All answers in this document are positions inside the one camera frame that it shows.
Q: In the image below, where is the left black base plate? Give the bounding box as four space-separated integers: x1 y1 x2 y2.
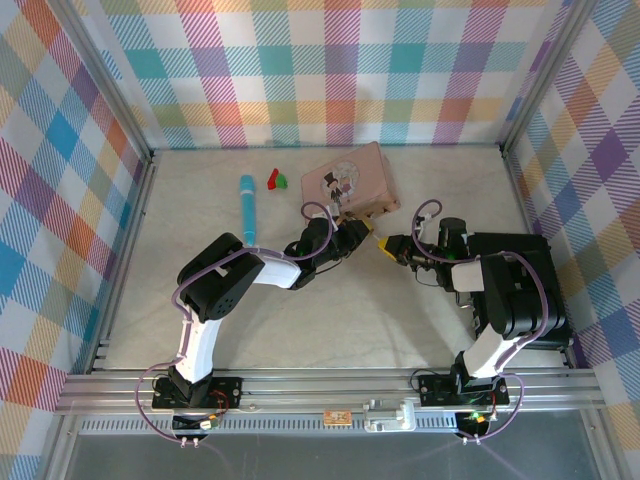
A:
151 375 245 412

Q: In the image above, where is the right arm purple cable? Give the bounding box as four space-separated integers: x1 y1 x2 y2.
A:
410 198 549 444

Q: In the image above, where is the aluminium frame post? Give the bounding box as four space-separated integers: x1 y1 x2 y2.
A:
498 0 597 157
58 0 155 157

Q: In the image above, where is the aluminium mounting rail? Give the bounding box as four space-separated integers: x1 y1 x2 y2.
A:
54 367 607 417

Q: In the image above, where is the aluminium side rail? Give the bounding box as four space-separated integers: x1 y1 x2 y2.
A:
498 143 577 371
85 148 162 375

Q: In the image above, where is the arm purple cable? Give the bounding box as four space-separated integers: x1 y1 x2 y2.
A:
410 198 549 444
135 201 335 444

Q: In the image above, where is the pink tin box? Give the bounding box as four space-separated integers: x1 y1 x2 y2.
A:
300 140 402 218

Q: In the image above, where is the white plastic bracket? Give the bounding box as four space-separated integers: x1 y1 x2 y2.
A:
363 398 417 434

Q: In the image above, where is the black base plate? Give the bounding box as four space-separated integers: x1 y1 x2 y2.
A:
416 373 511 408
151 375 245 412

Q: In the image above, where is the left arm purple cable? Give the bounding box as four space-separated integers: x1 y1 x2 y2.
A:
135 201 335 444

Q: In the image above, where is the turquoise marker pen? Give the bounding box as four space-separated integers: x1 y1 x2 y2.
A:
238 174 258 248

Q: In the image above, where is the perforated metal cable tray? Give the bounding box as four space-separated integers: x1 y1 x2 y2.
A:
78 416 502 435

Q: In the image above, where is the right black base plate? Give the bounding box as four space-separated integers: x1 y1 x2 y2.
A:
416 373 511 408

